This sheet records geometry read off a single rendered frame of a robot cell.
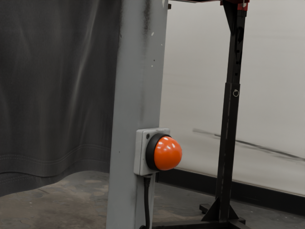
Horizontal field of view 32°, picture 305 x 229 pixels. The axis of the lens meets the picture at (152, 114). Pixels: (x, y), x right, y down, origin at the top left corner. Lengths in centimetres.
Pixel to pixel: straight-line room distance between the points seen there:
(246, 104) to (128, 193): 233
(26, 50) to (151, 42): 29
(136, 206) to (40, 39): 35
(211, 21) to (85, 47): 214
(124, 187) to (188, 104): 249
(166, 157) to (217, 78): 243
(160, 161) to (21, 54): 34
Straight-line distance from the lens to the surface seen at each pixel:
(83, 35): 93
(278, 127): 284
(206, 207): 268
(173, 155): 58
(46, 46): 87
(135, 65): 59
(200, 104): 305
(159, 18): 61
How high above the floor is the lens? 76
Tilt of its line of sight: 6 degrees down
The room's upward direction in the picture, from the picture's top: 4 degrees clockwise
